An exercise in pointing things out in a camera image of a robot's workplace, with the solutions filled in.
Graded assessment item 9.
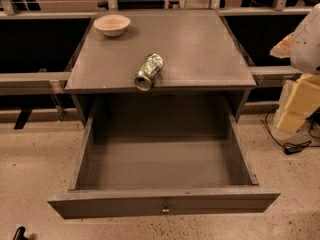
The grey cabinet with top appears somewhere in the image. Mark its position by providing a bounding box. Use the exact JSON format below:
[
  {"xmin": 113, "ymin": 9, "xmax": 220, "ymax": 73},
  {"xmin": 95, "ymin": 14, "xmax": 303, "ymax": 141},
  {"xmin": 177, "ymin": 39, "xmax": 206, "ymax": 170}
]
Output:
[{"xmin": 66, "ymin": 10, "xmax": 255, "ymax": 136}]

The black object at floor corner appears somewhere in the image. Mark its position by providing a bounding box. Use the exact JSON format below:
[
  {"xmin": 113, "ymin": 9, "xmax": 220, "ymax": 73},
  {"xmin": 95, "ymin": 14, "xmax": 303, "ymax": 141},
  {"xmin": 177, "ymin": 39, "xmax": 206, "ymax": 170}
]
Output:
[{"xmin": 13, "ymin": 226, "xmax": 29, "ymax": 240}]

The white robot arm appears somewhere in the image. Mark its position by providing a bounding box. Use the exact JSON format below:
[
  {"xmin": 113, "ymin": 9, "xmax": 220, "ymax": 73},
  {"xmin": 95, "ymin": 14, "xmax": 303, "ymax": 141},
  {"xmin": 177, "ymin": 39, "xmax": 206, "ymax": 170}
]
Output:
[{"xmin": 270, "ymin": 4, "xmax": 320, "ymax": 134}]

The open grey top drawer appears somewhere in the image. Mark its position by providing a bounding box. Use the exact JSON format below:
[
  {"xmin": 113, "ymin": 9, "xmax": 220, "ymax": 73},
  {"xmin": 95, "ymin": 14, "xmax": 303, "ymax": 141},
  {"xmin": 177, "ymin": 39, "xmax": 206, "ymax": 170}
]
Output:
[{"xmin": 47, "ymin": 95, "xmax": 281, "ymax": 220}]

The small metal drawer knob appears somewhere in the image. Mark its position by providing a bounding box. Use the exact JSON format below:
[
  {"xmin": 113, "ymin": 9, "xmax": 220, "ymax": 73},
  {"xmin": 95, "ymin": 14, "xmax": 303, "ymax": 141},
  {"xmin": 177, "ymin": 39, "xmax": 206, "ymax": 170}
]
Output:
[{"xmin": 161, "ymin": 202, "xmax": 171, "ymax": 214}]

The crushed green soda can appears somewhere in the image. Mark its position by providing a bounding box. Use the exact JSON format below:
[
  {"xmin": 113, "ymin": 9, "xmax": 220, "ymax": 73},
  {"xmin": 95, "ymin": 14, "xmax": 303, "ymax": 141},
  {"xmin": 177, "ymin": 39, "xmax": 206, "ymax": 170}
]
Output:
[{"xmin": 134, "ymin": 53, "xmax": 164, "ymax": 91}]

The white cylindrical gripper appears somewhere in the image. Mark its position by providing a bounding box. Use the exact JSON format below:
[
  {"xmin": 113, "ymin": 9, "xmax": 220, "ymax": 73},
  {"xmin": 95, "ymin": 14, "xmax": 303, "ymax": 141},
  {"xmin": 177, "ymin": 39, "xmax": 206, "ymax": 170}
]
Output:
[{"xmin": 270, "ymin": 33, "xmax": 320, "ymax": 133}]

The beige shallow bowl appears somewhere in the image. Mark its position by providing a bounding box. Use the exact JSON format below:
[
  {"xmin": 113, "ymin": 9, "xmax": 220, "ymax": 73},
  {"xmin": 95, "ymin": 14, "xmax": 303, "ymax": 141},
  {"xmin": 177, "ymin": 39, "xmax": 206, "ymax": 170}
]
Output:
[{"xmin": 94, "ymin": 15, "xmax": 131, "ymax": 37}]

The black power adapter with cable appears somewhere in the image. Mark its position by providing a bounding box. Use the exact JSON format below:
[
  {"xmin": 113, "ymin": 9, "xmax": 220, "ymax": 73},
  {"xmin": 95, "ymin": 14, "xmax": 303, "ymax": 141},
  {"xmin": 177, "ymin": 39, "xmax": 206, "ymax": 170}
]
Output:
[{"xmin": 262, "ymin": 109, "xmax": 311, "ymax": 155}]

